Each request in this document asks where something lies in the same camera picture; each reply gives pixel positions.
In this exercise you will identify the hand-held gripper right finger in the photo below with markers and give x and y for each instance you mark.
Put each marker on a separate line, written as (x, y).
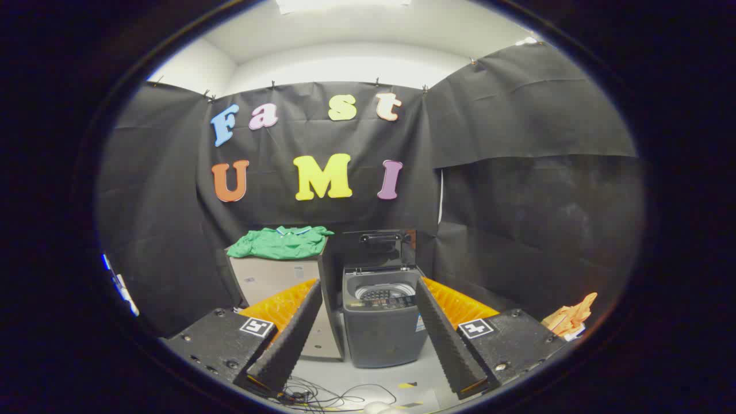
(445, 339)

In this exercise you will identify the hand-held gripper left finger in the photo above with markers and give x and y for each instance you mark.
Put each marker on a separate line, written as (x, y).
(290, 339)

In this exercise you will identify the grey washing machine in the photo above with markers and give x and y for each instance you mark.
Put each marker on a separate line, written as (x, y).
(382, 339)

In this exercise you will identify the green polo shirt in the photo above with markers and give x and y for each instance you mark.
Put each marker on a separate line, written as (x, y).
(282, 244)

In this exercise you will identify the dark washing machine lid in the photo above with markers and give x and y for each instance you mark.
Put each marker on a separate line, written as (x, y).
(374, 252)

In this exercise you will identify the beige cabinet with dark sides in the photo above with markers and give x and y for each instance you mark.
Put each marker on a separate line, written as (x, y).
(270, 279)

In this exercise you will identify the orange crumpled cloth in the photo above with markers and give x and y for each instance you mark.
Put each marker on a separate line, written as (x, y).
(569, 316)

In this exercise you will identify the white and blue object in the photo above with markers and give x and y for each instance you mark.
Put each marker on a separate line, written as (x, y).
(122, 287)

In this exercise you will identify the ceiling light panel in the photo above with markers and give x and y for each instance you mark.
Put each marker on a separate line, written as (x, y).
(345, 4)

